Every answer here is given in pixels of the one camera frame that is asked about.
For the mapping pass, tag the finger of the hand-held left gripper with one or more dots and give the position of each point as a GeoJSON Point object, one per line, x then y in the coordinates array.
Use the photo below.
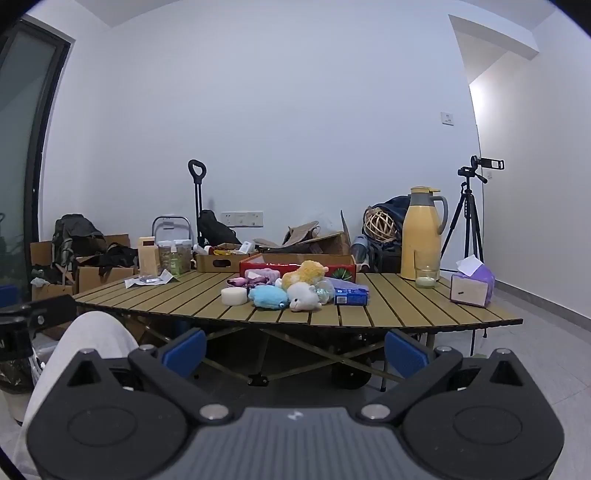
{"type": "Point", "coordinates": [46, 308]}

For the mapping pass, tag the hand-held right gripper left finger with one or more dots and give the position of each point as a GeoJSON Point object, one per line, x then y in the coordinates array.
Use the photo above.
{"type": "Point", "coordinates": [184, 353]}

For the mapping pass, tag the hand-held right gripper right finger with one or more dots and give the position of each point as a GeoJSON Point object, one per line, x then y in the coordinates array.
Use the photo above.
{"type": "Point", "coordinates": [406, 353]}

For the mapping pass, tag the white round foam sponge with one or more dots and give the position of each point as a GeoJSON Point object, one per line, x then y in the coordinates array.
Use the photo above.
{"type": "Point", "coordinates": [234, 296]}

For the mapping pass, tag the clear iridescent ball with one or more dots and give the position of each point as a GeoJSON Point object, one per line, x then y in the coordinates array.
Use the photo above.
{"type": "Point", "coordinates": [325, 290]}

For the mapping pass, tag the red cardboard box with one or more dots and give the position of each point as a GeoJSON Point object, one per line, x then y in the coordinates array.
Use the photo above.
{"type": "Point", "coordinates": [258, 266]}

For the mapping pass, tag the white plush toy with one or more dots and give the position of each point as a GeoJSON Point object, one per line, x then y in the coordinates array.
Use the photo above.
{"type": "Point", "coordinates": [302, 297]}

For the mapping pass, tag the yellow plush toy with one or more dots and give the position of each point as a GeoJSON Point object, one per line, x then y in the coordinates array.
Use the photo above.
{"type": "Point", "coordinates": [304, 273]}

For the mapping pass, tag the person's leg in light pants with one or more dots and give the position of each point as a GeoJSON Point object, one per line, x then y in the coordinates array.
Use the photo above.
{"type": "Point", "coordinates": [78, 341]}

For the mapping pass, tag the white waste bin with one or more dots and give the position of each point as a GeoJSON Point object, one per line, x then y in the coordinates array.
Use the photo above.
{"type": "Point", "coordinates": [14, 392]}

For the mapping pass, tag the plain cardboard box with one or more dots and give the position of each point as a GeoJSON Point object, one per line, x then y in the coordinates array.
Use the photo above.
{"type": "Point", "coordinates": [44, 254]}
{"type": "Point", "coordinates": [97, 278]}

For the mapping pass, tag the dark backpack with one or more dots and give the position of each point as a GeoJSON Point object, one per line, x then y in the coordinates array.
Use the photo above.
{"type": "Point", "coordinates": [74, 237]}

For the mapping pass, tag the blue tissue packet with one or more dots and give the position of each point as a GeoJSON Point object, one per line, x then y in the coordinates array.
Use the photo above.
{"type": "Point", "coordinates": [352, 297]}

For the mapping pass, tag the clear drinking glass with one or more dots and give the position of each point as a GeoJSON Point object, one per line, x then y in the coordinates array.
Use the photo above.
{"type": "Point", "coordinates": [427, 274]}

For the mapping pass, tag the small clear case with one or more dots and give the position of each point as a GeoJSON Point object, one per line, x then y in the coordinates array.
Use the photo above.
{"type": "Point", "coordinates": [150, 278]}

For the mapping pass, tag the white paper leaflet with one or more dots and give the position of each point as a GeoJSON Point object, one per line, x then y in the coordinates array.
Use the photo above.
{"type": "Point", "coordinates": [136, 281]}

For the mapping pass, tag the black clothing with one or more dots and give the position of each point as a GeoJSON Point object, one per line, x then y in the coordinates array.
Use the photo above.
{"type": "Point", "coordinates": [115, 256]}

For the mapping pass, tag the purple satin scrunchie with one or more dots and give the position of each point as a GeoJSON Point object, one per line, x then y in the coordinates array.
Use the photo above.
{"type": "Point", "coordinates": [240, 281]}

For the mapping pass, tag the green pump bottle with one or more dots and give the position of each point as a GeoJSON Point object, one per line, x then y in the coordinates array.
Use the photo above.
{"type": "Point", "coordinates": [173, 263]}

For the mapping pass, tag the purple tissue box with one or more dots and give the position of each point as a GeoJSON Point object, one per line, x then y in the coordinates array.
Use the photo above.
{"type": "Point", "coordinates": [471, 288]}

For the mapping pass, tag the clear grain container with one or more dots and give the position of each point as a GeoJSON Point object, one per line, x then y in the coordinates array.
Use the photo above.
{"type": "Point", "coordinates": [183, 256]}

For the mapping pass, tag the brown cardboard tray box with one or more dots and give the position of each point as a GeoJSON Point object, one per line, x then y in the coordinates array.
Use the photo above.
{"type": "Point", "coordinates": [221, 263]}

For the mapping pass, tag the black bags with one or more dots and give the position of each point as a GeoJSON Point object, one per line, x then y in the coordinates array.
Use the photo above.
{"type": "Point", "coordinates": [385, 256]}

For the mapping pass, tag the brown paper carton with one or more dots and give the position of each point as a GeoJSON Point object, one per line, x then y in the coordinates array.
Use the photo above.
{"type": "Point", "coordinates": [147, 256]}

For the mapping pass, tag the white plastic bottle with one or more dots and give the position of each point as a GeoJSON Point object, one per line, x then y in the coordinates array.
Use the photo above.
{"type": "Point", "coordinates": [199, 249]}

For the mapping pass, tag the pale purple fluffy cloth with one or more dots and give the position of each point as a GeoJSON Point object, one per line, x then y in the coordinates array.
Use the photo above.
{"type": "Point", "coordinates": [261, 274]}

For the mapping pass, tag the grey blue hair dryer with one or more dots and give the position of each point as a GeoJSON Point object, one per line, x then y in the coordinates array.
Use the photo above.
{"type": "Point", "coordinates": [360, 247]}

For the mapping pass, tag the yellow thermos jug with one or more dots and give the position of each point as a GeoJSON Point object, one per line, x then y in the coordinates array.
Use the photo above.
{"type": "Point", "coordinates": [420, 235]}

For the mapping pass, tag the small white box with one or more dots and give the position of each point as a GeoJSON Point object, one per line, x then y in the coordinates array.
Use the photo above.
{"type": "Point", "coordinates": [247, 246]}

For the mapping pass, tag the black trolley bag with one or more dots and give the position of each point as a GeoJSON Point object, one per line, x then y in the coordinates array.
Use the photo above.
{"type": "Point", "coordinates": [214, 228]}

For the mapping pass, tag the wicker ball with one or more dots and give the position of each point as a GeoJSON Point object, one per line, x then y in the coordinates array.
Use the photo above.
{"type": "Point", "coordinates": [381, 225]}

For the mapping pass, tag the metal folding stool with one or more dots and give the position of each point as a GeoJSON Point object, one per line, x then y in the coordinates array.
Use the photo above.
{"type": "Point", "coordinates": [171, 220]}

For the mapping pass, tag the open brown cardboard box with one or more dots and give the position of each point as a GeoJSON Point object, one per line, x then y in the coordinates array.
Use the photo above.
{"type": "Point", "coordinates": [328, 242]}

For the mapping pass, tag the dark blue cloth bag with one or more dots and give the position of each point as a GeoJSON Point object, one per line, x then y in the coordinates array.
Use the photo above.
{"type": "Point", "coordinates": [392, 203]}

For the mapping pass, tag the black tripod stand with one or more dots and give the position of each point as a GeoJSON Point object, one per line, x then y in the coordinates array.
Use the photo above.
{"type": "Point", "coordinates": [197, 194]}

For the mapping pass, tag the dark framed glass door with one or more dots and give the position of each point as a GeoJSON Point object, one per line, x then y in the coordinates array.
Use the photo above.
{"type": "Point", "coordinates": [23, 138]}

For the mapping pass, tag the black phone holder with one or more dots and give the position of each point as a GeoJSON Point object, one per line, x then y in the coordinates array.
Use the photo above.
{"type": "Point", "coordinates": [487, 162]}

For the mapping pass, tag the white wall socket panel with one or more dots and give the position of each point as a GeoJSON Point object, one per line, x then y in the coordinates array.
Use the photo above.
{"type": "Point", "coordinates": [242, 218]}

